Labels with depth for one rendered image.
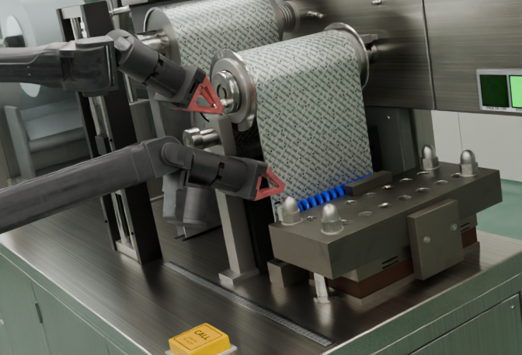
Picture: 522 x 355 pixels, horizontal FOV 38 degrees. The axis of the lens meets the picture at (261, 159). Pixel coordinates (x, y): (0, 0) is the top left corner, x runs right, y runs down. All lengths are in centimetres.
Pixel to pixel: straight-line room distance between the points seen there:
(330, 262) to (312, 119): 30
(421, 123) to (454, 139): 300
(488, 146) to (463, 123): 21
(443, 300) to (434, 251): 8
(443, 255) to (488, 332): 16
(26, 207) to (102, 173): 12
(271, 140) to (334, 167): 15
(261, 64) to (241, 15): 27
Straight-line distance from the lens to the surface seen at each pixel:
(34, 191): 107
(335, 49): 139
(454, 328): 130
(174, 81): 122
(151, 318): 134
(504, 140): 447
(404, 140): 153
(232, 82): 129
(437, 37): 138
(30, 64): 121
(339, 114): 139
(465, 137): 465
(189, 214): 119
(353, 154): 142
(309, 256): 120
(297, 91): 132
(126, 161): 113
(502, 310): 139
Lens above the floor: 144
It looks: 14 degrees down
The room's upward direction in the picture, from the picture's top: 10 degrees counter-clockwise
